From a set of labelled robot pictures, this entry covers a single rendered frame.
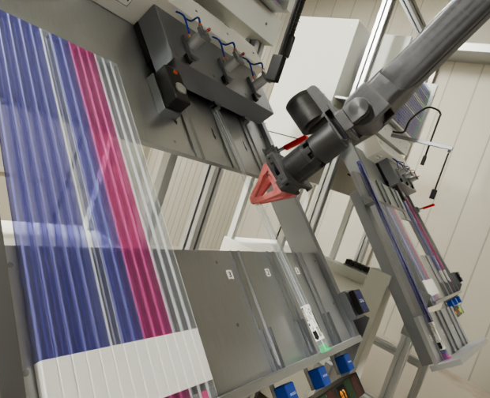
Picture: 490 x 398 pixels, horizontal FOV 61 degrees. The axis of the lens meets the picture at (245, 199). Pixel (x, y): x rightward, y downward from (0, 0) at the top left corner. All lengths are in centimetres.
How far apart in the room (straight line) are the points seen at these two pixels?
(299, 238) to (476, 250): 270
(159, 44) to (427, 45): 45
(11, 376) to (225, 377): 26
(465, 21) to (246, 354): 57
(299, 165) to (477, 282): 293
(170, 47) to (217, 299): 44
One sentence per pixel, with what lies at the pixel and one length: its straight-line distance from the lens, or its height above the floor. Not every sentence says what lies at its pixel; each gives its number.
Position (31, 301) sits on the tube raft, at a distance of 41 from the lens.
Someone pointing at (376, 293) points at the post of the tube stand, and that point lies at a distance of 118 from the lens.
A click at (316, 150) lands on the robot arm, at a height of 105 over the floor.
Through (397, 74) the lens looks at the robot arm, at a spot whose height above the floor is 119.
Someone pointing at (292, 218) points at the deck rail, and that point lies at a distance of 96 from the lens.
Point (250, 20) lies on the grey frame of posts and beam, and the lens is 110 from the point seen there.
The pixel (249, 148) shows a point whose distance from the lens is 93.
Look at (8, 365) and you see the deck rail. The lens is 39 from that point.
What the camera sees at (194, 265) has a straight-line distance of 58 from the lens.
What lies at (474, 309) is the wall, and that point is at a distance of 357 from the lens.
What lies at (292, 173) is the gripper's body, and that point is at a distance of 72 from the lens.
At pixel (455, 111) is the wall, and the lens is 378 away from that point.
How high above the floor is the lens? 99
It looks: 5 degrees down
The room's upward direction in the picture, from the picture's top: 18 degrees clockwise
